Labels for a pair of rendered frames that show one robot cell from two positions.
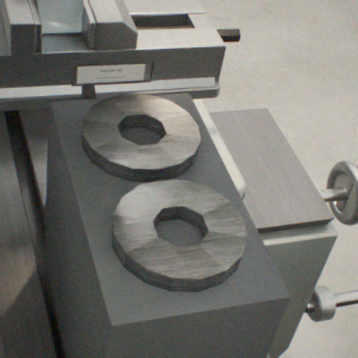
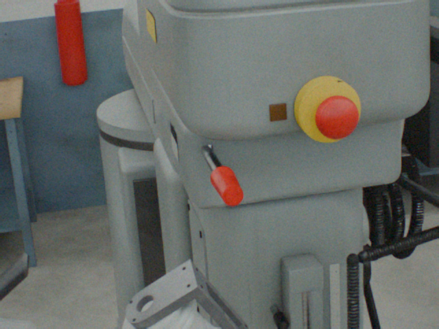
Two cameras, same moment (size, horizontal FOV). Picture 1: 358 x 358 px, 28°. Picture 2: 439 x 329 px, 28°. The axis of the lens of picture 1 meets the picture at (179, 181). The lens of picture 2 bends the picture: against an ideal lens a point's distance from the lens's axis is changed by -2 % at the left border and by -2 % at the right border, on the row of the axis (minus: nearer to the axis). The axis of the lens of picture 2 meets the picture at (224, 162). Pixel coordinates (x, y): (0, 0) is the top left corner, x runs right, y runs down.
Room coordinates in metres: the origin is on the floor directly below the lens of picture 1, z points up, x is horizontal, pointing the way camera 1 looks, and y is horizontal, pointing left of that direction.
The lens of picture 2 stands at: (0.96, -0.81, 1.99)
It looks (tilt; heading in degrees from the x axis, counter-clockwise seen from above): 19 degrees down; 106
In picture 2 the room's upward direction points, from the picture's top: 4 degrees counter-clockwise
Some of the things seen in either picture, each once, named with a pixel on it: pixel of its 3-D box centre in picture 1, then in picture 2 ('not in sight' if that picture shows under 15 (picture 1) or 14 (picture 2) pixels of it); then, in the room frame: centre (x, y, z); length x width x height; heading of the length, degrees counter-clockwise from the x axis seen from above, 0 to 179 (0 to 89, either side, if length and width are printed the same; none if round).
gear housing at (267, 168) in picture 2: not in sight; (265, 115); (0.73, 0.22, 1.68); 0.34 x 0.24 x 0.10; 115
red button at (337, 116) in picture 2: not in sight; (335, 116); (0.85, -0.04, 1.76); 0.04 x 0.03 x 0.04; 25
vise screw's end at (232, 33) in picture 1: (224, 36); not in sight; (0.84, -0.02, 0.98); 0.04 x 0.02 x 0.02; 115
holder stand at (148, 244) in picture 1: (144, 265); not in sight; (0.37, 0.01, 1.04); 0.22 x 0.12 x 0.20; 25
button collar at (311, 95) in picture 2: not in sight; (327, 109); (0.84, -0.02, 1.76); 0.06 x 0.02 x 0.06; 25
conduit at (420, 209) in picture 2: not in sight; (359, 202); (0.81, 0.51, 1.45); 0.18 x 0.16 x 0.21; 115
